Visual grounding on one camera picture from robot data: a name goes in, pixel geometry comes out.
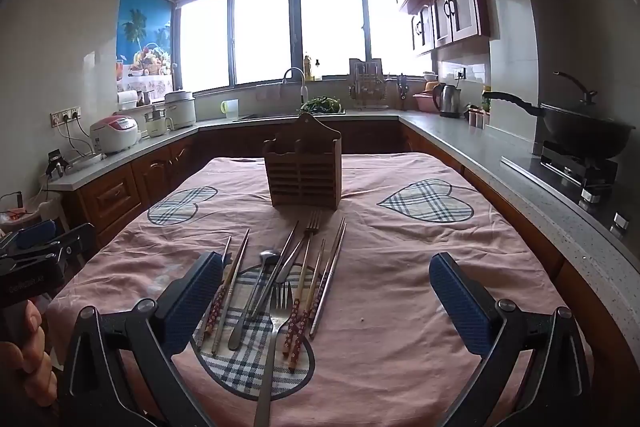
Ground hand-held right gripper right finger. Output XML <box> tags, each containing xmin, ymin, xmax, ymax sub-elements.
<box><xmin>428</xmin><ymin>252</ymin><xmax>593</xmax><ymax>427</ymax></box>

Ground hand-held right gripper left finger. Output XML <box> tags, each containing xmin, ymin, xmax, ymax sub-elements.
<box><xmin>56</xmin><ymin>251</ymin><xmax>226</xmax><ymax>427</ymax></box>

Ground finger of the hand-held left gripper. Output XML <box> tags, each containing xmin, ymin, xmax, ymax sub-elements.
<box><xmin>14</xmin><ymin>222</ymin><xmax>97</xmax><ymax>270</ymax></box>
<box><xmin>12</xmin><ymin>218</ymin><xmax>58</xmax><ymax>250</ymax></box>

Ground steel chopstick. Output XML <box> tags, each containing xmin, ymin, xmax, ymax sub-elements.
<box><xmin>211</xmin><ymin>228</ymin><xmax>251</xmax><ymax>356</ymax></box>
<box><xmin>312</xmin><ymin>222</ymin><xmax>348</xmax><ymax>340</ymax></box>
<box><xmin>309</xmin><ymin>217</ymin><xmax>346</xmax><ymax>339</ymax></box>

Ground steel spoon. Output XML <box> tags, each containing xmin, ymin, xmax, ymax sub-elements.
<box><xmin>227</xmin><ymin>248</ymin><xmax>282</xmax><ymax>352</ymax></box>

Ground long steel fork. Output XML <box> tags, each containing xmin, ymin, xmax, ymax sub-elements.
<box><xmin>252</xmin><ymin>282</ymin><xmax>294</xmax><ymax>427</ymax></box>

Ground dark steel knife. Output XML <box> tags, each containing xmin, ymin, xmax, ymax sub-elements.
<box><xmin>249</xmin><ymin>220</ymin><xmax>301</xmax><ymax>322</ymax></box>

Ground short steel fork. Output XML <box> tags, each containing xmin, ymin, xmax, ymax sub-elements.
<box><xmin>275</xmin><ymin>210</ymin><xmax>322</xmax><ymax>285</ymax></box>

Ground wooden utensil holder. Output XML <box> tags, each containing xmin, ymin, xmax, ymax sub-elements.
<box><xmin>262</xmin><ymin>112</ymin><xmax>343</xmax><ymax>211</ymax></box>

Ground person's left hand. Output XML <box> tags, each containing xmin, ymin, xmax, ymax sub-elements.
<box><xmin>0</xmin><ymin>299</ymin><xmax>58</xmax><ymax>408</ymax></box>

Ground plastic bag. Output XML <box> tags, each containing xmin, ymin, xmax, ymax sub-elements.
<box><xmin>0</xmin><ymin>192</ymin><xmax>41</xmax><ymax>228</ymax></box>

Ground small black device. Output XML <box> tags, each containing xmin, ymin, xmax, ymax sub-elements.
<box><xmin>44</xmin><ymin>150</ymin><xmax>71</xmax><ymax>180</ymax></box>

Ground pink plaid-heart tablecloth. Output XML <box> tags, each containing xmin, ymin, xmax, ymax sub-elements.
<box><xmin>45</xmin><ymin>152</ymin><xmax>596</xmax><ymax>427</ymax></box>

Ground white and red rice cooker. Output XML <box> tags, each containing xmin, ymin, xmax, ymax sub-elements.
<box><xmin>90</xmin><ymin>114</ymin><xmax>140</xmax><ymax>154</ymax></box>

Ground small white appliance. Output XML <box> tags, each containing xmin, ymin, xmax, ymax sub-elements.
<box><xmin>145</xmin><ymin>107</ymin><xmax>173</xmax><ymax>138</ymax></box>

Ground grey kitchen countertop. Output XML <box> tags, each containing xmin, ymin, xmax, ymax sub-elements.
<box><xmin>47</xmin><ymin>107</ymin><xmax>640</xmax><ymax>358</ymax></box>

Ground large white cooker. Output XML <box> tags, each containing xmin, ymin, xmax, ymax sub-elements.
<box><xmin>164</xmin><ymin>89</ymin><xmax>197</xmax><ymax>130</ymax></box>

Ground gas stove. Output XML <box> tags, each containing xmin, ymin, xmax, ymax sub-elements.
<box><xmin>502</xmin><ymin>142</ymin><xmax>640</xmax><ymax>233</ymax></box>

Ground kitchen sink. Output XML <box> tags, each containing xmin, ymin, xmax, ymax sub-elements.
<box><xmin>232</xmin><ymin>112</ymin><xmax>301</xmax><ymax>122</ymax></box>

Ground steel electric kettle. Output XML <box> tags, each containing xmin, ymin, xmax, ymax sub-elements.
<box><xmin>432</xmin><ymin>83</ymin><xmax>462</xmax><ymax>118</ymax></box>

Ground black wok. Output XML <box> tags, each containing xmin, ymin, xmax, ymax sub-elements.
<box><xmin>485</xmin><ymin>91</ymin><xmax>637</xmax><ymax>160</ymax></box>

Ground palm tree printed blind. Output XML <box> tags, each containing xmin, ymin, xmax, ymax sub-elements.
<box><xmin>116</xmin><ymin>0</ymin><xmax>175</xmax><ymax>105</ymax></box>

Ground wok lid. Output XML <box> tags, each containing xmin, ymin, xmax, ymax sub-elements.
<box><xmin>540</xmin><ymin>71</ymin><xmax>628</xmax><ymax>122</ymax></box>

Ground leafy green vegetables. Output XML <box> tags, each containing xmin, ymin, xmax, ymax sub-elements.
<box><xmin>299</xmin><ymin>95</ymin><xmax>343</xmax><ymax>114</ymax></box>

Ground curved sink faucet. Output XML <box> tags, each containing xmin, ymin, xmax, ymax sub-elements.
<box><xmin>280</xmin><ymin>67</ymin><xmax>307</xmax><ymax>108</ymax></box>

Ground large kitchen window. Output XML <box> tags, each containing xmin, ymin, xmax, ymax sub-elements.
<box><xmin>172</xmin><ymin>0</ymin><xmax>441</xmax><ymax>95</ymax></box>

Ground wall power strip socket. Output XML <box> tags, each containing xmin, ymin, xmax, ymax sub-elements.
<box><xmin>50</xmin><ymin>106</ymin><xmax>82</xmax><ymax>128</ymax></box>

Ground wire dish rack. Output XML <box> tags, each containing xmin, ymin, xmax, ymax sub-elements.
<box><xmin>348</xmin><ymin>57</ymin><xmax>390</xmax><ymax>110</ymax></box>

